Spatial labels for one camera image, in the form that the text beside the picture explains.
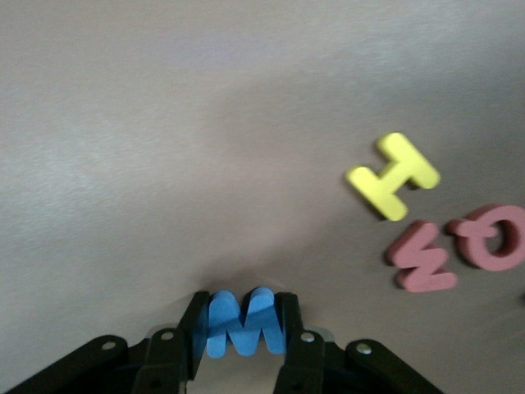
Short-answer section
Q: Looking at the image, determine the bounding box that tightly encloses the red foam letter Q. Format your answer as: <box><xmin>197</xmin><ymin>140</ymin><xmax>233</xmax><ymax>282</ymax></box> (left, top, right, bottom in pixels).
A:
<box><xmin>446</xmin><ymin>204</ymin><xmax>525</xmax><ymax>273</ymax></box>

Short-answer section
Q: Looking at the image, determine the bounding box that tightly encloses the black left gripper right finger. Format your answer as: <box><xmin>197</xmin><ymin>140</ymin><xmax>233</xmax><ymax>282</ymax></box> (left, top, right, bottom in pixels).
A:
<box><xmin>272</xmin><ymin>291</ymin><xmax>448</xmax><ymax>394</ymax></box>

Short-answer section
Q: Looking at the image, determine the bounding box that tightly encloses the pink foam letter w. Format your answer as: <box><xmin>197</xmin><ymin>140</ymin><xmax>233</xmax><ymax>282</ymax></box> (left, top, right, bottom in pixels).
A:
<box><xmin>385</xmin><ymin>219</ymin><xmax>459</xmax><ymax>293</ymax></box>

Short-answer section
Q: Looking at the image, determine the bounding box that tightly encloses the yellow foam letter H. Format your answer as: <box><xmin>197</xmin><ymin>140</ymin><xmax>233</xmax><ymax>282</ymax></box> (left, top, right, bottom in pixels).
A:
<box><xmin>345</xmin><ymin>131</ymin><xmax>442</xmax><ymax>222</ymax></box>

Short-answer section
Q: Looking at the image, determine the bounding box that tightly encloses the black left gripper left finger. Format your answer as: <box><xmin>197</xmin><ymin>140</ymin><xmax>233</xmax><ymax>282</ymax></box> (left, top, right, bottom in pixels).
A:
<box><xmin>0</xmin><ymin>290</ymin><xmax>211</xmax><ymax>394</ymax></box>

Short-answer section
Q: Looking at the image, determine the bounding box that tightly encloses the blue foam letter M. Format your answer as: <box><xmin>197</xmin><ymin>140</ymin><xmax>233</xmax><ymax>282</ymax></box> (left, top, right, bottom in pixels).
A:
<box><xmin>203</xmin><ymin>286</ymin><xmax>287</xmax><ymax>359</ymax></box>

